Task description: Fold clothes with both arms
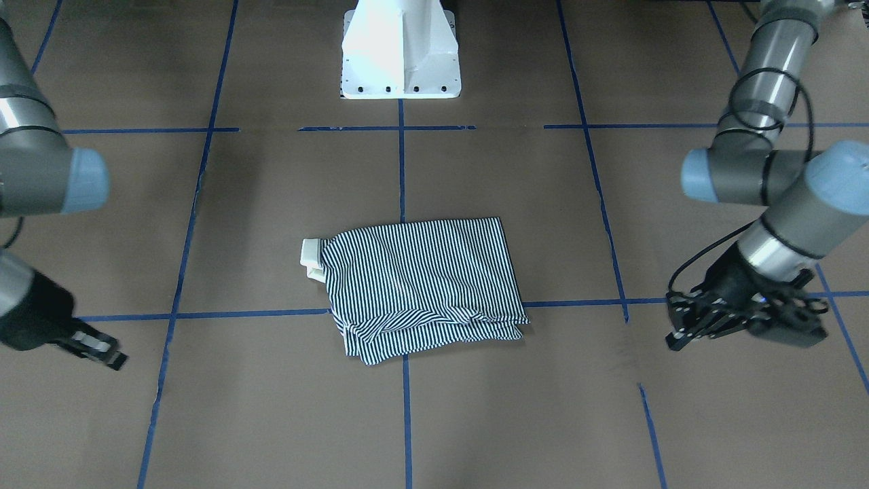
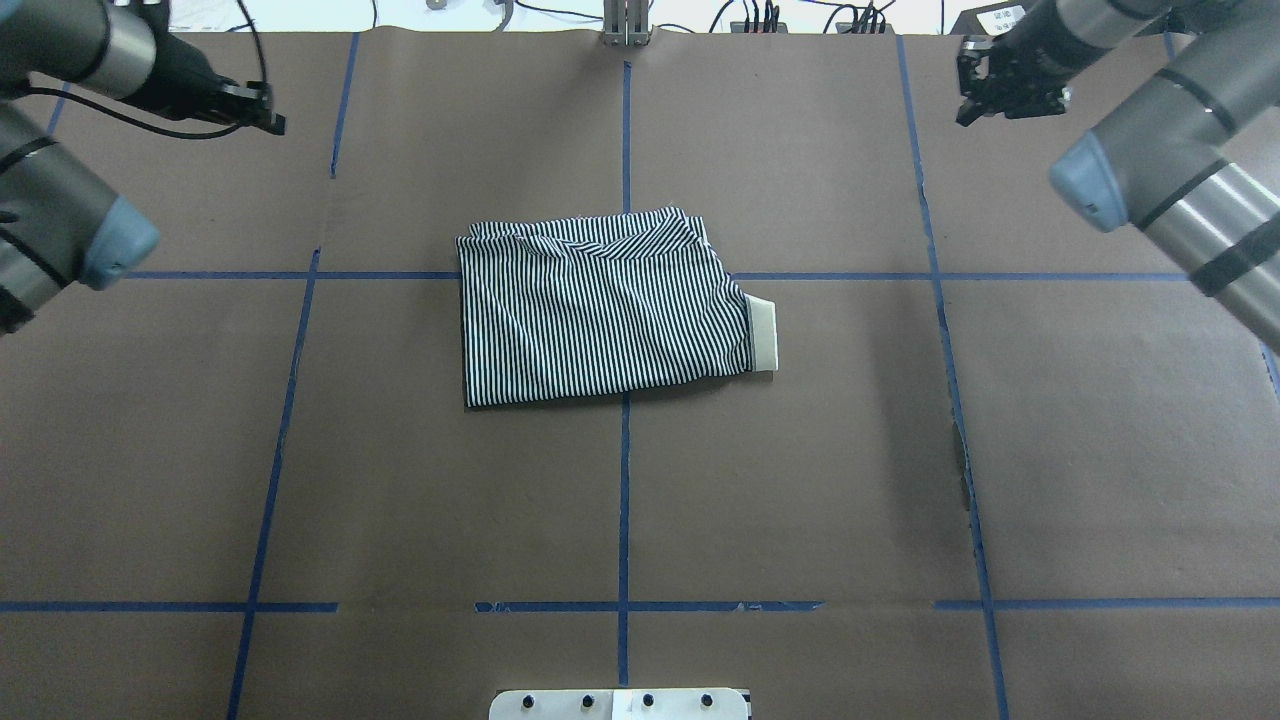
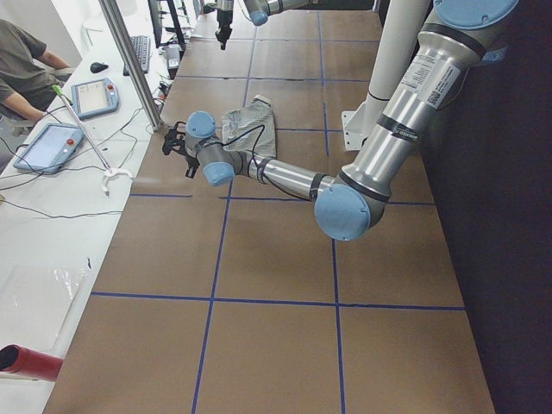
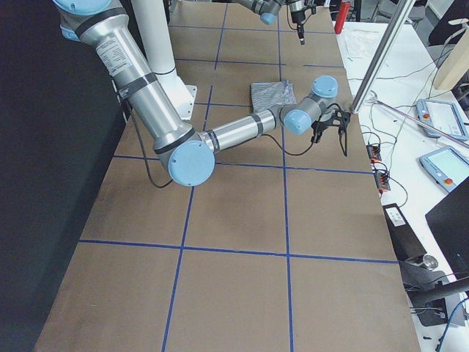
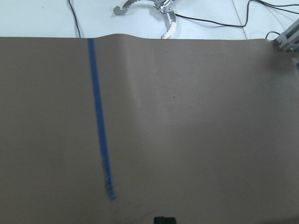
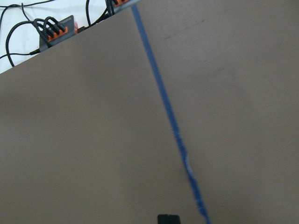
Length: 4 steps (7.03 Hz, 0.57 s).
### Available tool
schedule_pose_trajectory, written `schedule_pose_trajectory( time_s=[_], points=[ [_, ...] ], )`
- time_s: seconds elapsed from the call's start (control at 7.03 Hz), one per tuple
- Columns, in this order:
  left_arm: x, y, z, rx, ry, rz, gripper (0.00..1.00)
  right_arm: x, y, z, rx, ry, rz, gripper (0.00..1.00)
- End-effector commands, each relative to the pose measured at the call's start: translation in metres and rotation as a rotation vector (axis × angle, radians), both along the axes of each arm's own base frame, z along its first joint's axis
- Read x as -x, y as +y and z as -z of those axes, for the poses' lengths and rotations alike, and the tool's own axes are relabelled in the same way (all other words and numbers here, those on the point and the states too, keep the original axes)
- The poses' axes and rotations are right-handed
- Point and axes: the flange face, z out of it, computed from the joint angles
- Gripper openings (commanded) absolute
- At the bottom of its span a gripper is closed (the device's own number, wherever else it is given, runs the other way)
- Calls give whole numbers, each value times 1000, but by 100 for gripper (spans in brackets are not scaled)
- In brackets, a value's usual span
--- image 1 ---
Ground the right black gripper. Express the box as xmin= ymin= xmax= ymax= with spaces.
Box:
xmin=1 ymin=272 xmax=128 ymax=371

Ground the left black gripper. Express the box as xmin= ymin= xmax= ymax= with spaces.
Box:
xmin=665 ymin=243 xmax=764 ymax=352

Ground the blue white striped polo shirt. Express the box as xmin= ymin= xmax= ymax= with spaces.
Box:
xmin=300 ymin=217 xmax=530 ymax=366

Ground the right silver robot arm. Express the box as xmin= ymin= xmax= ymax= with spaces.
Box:
xmin=1 ymin=13 xmax=127 ymax=371

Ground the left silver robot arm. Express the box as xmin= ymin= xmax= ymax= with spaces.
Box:
xmin=665 ymin=1 xmax=867 ymax=352

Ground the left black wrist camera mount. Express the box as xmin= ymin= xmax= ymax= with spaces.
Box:
xmin=747 ymin=269 xmax=830 ymax=348

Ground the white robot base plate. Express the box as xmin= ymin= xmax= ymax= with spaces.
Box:
xmin=339 ymin=1 xmax=462 ymax=100

